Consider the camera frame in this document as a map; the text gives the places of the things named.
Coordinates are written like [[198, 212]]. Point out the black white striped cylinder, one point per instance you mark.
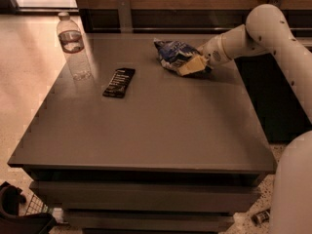
[[261, 217]]

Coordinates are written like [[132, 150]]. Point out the blue chip bag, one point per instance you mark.
[[174, 54]]

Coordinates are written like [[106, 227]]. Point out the clear plastic water bottle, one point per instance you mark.
[[73, 47]]

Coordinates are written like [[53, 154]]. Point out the left metal wall bracket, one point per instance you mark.
[[125, 16]]

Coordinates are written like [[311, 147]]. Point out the metal wall bracket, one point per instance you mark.
[[125, 16], [277, 3]]

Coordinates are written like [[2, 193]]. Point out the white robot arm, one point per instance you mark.
[[266, 31]]

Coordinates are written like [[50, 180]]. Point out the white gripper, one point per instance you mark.
[[213, 54]]

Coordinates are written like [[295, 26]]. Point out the black snack bar wrapper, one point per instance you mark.
[[119, 83]]

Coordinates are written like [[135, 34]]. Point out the grey drawer cabinet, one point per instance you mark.
[[173, 156]]

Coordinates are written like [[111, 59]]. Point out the wire basket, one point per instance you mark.
[[36, 206]]

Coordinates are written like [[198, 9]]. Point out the right metal wall bracket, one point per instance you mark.
[[277, 3]]

